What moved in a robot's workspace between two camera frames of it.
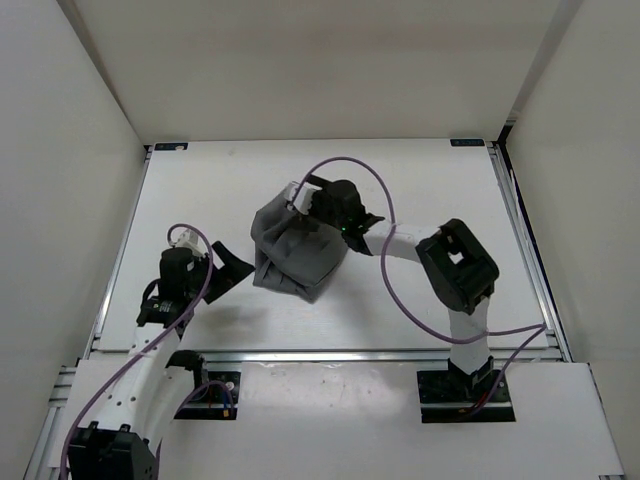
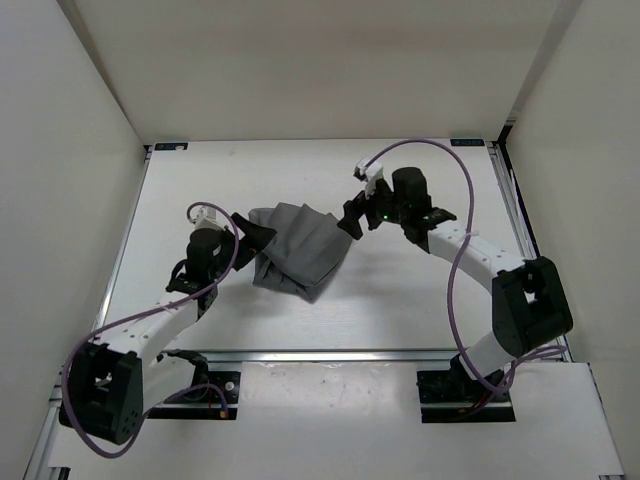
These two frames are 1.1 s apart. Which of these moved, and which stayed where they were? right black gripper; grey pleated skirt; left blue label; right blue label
Moved: right black gripper
Stayed: grey pleated skirt; right blue label; left blue label
